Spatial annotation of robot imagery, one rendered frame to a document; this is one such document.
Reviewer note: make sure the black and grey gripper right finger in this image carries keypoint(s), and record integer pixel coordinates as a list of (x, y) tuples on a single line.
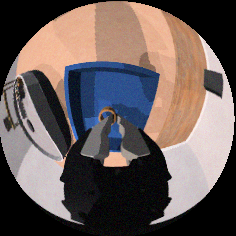
[(136, 144)]

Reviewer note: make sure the blue crate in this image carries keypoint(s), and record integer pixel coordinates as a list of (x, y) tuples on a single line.
[(129, 89)]

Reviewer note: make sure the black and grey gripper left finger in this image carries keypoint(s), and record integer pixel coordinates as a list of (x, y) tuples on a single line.
[(93, 144)]

